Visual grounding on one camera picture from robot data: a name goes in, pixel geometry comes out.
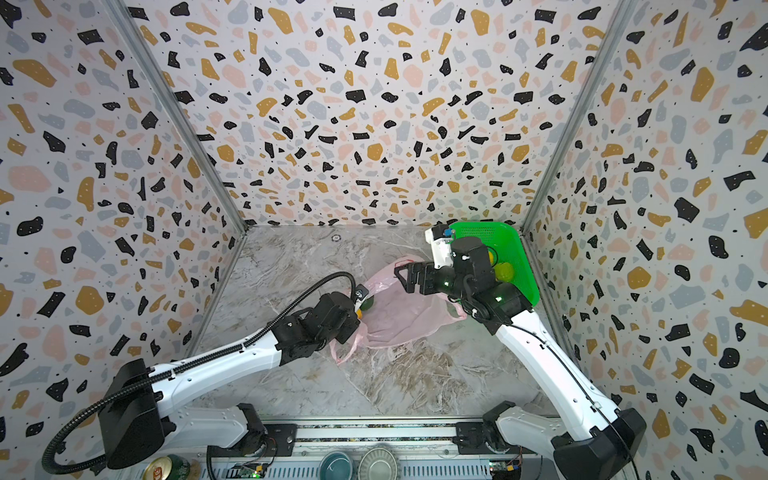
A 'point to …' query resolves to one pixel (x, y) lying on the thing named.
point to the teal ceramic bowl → (335, 466)
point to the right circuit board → (505, 469)
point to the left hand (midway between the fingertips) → (351, 307)
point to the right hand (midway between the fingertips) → (405, 264)
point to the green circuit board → (250, 471)
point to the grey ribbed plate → (378, 464)
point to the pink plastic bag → (399, 316)
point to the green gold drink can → (171, 467)
